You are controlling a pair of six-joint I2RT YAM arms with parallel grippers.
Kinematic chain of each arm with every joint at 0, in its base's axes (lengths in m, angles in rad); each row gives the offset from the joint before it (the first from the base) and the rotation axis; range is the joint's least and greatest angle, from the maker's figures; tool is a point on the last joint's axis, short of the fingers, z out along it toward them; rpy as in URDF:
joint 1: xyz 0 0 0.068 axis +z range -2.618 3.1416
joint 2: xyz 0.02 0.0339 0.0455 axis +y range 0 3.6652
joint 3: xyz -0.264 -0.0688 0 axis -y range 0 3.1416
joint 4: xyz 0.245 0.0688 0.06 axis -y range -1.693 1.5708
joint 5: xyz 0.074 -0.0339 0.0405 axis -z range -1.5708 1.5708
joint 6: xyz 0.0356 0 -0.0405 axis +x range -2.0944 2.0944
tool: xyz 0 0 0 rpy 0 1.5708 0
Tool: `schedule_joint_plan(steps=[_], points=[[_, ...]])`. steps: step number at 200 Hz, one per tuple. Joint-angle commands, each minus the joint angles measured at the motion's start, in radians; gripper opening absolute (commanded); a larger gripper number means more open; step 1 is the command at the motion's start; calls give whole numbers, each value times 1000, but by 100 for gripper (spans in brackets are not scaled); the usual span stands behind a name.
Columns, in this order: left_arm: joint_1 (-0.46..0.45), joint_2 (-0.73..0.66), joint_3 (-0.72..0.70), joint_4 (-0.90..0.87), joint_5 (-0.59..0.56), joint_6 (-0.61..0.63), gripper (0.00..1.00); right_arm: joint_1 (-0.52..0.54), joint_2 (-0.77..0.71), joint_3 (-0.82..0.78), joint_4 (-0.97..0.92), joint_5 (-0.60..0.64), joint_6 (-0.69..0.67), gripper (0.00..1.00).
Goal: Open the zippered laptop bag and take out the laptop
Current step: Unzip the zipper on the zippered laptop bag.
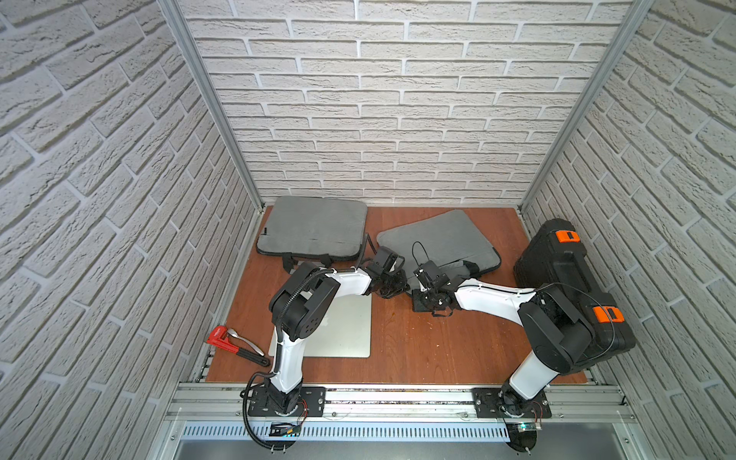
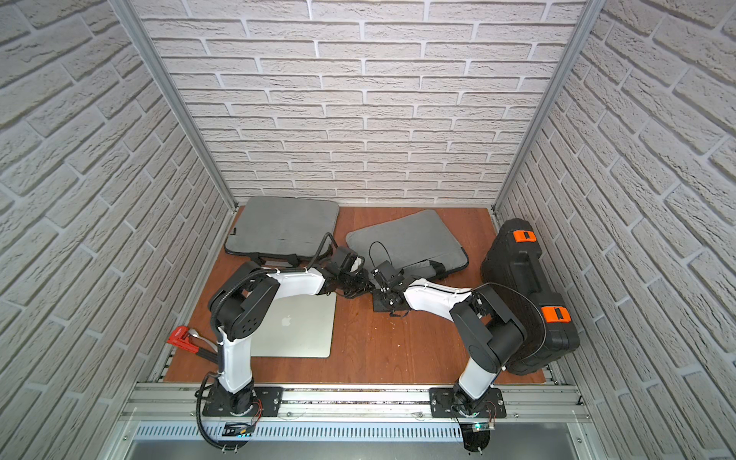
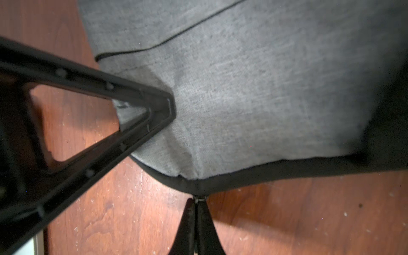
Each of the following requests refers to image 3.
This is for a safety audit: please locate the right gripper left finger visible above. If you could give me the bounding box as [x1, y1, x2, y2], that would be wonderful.
[169, 198, 196, 255]

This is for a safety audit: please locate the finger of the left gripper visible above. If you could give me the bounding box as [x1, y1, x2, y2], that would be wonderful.
[1, 38, 176, 255]

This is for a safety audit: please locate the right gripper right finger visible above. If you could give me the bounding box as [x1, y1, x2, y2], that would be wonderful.
[195, 197, 226, 255]

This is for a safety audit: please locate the silver laptop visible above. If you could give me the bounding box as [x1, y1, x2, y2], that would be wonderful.
[13, 231, 45, 255]

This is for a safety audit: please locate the grey laptop bag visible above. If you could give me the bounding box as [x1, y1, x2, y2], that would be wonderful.
[78, 1, 408, 195]

